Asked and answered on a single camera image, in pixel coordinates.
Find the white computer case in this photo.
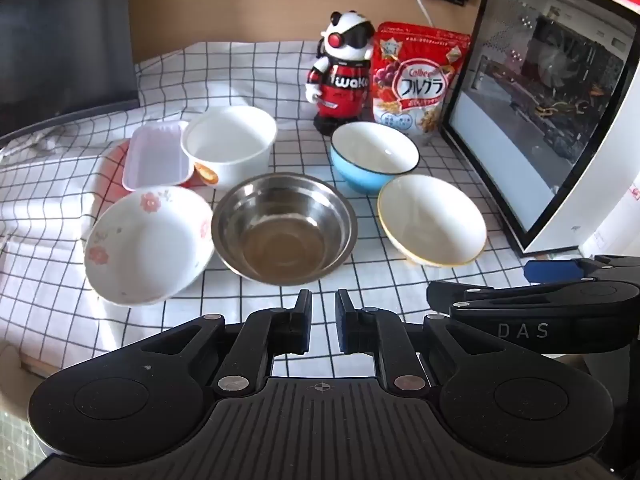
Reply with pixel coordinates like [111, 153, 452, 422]
[440, 0, 640, 256]

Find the black checked white tablecloth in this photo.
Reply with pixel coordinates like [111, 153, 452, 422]
[0, 40, 591, 376]

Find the panda robot toy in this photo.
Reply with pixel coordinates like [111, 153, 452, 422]
[306, 10, 377, 136]

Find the dark monitor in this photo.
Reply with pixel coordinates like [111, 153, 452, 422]
[0, 0, 141, 131]

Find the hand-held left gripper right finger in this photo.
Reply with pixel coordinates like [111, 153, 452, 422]
[335, 288, 507, 394]

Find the pink plastic tray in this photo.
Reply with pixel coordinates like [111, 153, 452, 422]
[122, 120, 193, 192]

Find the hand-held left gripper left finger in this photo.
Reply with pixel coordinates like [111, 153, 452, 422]
[136, 289, 313, 396]

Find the stainless steel bowl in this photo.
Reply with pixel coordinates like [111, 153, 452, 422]
[211, 172, 359, 285]

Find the large white paper bowl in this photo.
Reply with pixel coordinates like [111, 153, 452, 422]
[181, 105, 278, 190]

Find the red cereal bag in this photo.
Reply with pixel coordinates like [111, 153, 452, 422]
[371, 22, 473, 147]

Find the white floral bowl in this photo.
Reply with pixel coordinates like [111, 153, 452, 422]
[84, 186, 215, 307]

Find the white power cable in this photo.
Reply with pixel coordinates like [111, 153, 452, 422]
[412, 0, 437, 28]

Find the white bowl with yellow rim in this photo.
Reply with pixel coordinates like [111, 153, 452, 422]
[377, 174, 488, 267]

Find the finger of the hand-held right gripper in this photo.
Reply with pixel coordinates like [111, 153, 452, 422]
[426, 280, 640, 357]
[524, 255, 640, 287]

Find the blue bowl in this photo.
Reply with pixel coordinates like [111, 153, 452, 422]
[329, 121, 421, 196]

